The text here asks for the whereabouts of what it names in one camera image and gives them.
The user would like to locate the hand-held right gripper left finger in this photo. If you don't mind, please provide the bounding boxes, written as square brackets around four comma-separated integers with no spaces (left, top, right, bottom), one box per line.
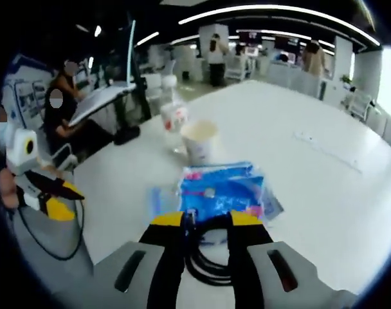
[93,211,186,309]

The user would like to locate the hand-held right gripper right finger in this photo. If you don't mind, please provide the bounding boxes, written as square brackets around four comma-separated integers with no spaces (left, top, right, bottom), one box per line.
[228,210,357,309]

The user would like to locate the blue pouch with oval pad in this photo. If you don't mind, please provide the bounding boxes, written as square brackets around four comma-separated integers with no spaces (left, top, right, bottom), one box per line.
[147,185,285,223]

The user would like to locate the small blue tissue packet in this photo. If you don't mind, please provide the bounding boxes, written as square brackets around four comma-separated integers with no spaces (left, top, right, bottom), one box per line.
[177,162,267,223]

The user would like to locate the clear water bottle red label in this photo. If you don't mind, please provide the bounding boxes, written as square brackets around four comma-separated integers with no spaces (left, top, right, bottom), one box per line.
[159,75,190,156]

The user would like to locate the white paper cup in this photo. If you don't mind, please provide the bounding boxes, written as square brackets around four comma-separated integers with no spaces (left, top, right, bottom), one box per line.
[181,119,219,164]

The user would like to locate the person's left hand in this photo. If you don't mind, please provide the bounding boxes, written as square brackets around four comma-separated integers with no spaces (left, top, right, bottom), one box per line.
[0,168,22,209]

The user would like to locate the white seat chair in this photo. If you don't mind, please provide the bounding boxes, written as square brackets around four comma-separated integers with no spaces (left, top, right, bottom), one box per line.
[50,143,80,172]

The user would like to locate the open laptop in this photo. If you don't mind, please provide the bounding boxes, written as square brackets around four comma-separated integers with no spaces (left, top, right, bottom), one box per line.
[68,19,141,127]

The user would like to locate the black laptop stand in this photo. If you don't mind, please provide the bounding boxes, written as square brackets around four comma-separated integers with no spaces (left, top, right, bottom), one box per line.
[113,77,152,146]

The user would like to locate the white office chair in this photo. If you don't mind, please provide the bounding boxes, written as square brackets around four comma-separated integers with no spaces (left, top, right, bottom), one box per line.
[347,88,374,122]

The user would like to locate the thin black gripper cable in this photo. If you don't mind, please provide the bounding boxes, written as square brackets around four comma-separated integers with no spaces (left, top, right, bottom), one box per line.
[17,192,86,261]

